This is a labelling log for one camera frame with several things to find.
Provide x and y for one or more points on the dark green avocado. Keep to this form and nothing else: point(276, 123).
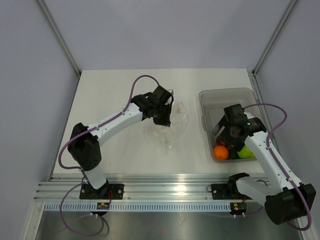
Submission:
point(233, 154)

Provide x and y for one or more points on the dark red passion fruit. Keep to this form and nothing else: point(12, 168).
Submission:
point(220, 141)

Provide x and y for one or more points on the left small circuit board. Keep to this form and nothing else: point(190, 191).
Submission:
point(103, 206)

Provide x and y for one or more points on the right small circuit board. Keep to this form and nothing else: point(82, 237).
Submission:
point(237, 208)

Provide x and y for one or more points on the light green apple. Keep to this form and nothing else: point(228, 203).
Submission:
point(245, 153)

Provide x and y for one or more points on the aluminium frame post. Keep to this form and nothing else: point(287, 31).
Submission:
point(275, 35)
point(45, 11)

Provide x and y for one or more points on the right aluminium frame post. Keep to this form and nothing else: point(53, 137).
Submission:
point(275, 35)

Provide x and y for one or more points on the clear plastic bin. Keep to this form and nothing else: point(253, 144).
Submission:
point(212, 104)

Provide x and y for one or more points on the orange fruit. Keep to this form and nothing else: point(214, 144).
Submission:
point(220, 153)

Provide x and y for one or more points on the aluminium table edge rail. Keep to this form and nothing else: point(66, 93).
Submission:
point(139, 187)

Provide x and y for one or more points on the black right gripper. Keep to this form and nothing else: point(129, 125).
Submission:
point(235, 143)

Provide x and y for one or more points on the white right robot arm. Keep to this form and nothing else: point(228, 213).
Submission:
point(288, 198)

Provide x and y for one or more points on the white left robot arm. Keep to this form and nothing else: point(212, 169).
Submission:
point(86, 141)

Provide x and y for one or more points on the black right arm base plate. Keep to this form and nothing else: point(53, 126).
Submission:
point(220, 191)

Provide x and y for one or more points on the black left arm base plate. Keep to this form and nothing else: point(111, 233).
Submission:
point(113, 191)

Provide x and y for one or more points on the clear zip top bag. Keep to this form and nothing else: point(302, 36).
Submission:
point(168, 136)

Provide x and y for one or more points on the white slotted cable duct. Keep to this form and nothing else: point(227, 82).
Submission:
point(219, 207)

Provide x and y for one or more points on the small circuit board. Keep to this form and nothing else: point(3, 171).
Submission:
point(237, 208)
point(103, 206)

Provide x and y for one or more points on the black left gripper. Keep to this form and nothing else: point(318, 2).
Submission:
point(165, 121)

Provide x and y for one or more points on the left aluminium frame post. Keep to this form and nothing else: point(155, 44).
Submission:
point(45, 11)

